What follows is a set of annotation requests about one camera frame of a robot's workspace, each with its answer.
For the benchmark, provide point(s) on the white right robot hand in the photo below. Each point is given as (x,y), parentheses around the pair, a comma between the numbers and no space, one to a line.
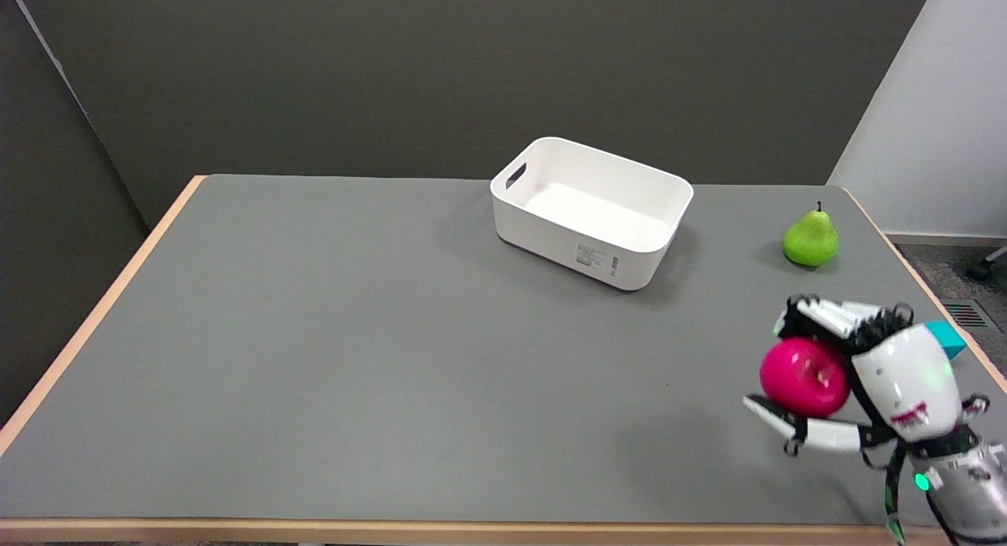
(889,381)

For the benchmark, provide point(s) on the red apple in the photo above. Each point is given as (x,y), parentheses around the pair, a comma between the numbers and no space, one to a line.
(802,377)

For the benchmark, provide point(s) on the teal cube block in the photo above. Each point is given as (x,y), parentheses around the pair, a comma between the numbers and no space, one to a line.
(948,338)

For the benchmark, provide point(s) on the floor vent grille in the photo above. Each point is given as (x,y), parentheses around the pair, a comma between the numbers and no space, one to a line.
(969,315)

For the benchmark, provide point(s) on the black chair base leg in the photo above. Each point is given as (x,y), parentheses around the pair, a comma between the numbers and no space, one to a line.
(987,266)

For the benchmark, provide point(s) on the green pear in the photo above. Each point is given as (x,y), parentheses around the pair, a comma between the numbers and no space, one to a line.
(810,237)

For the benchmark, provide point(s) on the white plastic bin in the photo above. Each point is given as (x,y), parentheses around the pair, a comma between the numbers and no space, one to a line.
(592,211)

